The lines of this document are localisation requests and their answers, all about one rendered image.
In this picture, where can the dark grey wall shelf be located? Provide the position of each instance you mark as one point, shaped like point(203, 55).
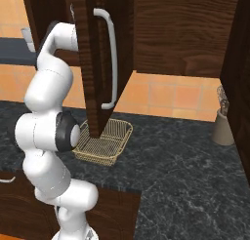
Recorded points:
point(16, 52)

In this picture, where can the dark wood cabinet door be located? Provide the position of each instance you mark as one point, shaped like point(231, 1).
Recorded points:
point(97, 55)

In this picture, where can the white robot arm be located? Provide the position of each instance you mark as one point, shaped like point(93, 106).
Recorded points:
point(45, 133)

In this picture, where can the dark wood base cabinet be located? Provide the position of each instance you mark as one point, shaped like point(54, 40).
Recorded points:
point(107, 214)

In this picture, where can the dark wood wall cabinet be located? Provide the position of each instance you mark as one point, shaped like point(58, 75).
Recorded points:
point(182, 29)

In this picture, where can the dark wood tall cabinet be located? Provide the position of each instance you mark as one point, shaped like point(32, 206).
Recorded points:
point(237, 81)

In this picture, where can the grey utensils in pot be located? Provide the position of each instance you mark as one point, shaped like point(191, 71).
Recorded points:
point(223, 100)

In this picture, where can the beige utensil pot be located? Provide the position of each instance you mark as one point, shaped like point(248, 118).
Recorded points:
point(222, 130)

